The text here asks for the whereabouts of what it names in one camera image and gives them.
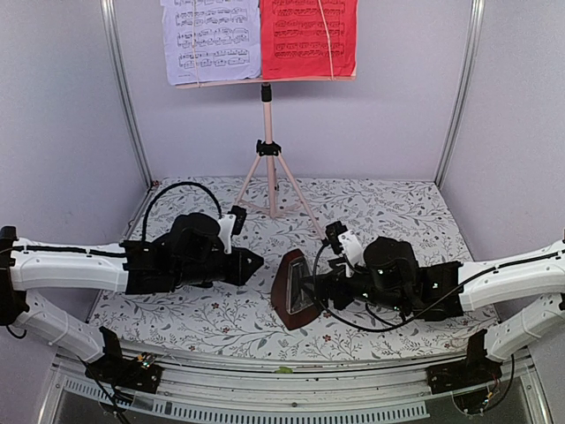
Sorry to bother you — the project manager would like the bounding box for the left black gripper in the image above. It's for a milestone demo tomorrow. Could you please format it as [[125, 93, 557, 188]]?
[[173, 246, 264, 287]]

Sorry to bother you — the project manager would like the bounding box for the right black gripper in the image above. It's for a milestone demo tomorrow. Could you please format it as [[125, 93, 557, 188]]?
[[298, 256, 410, 314]]

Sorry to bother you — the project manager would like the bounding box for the brown wooden metronome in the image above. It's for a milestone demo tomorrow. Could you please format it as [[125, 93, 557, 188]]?
[[270, 249, 320, 330]]

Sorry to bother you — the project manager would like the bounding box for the pink music stand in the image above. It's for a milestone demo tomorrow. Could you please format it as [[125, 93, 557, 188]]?
[[173, 72, 357, 217]]

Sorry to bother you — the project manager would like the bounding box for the purple sheet music page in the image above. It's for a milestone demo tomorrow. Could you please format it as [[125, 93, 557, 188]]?
[[161, 0, 261, 86]]

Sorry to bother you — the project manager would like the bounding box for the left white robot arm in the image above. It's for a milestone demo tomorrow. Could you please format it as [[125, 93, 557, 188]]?
[[1, 213, 264, 383]]

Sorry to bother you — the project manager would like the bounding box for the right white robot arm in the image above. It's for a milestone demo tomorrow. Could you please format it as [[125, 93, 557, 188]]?
[[302, 231, 564, 385]]

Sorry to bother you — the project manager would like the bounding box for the floral table mat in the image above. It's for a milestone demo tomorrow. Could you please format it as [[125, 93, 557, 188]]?
[[90, 178, 498, 361]]

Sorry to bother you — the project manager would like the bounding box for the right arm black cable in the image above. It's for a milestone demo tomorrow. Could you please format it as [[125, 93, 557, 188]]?
[[311, 245, 469, 334]]

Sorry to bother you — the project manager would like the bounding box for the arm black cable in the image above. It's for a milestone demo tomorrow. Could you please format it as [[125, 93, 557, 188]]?
[[143, 180, 223, 242], [311, 245, 469, 334]]

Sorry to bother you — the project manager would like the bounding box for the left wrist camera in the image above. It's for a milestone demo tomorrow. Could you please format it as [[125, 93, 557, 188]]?
[[218, 205, 247, 254]]

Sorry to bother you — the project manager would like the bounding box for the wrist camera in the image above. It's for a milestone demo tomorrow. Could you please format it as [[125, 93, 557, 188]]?
[[218, 205, 247, 254], [325, 221, 365, 277]]

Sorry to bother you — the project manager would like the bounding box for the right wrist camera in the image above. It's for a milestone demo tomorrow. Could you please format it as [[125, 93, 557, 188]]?
[[325, 221, 365, 277]]

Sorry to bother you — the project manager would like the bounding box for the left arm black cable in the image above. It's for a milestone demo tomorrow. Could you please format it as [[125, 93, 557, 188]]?
[[143, 180, 223, 242]]

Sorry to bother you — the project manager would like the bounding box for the aluminium front rail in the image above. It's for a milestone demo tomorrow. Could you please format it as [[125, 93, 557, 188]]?
[[38, 349, 553, 423]]

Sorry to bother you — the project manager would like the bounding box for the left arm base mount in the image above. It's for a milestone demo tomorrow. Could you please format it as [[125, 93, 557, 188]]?
[[85, 354, 164, 394]]

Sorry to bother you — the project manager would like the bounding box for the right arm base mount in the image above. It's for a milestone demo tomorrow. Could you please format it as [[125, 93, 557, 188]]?
[[426, 359, 502, 394]]

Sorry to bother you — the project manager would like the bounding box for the right metal frame post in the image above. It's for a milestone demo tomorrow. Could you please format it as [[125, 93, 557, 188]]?
[[434, 0, 486, 190]]

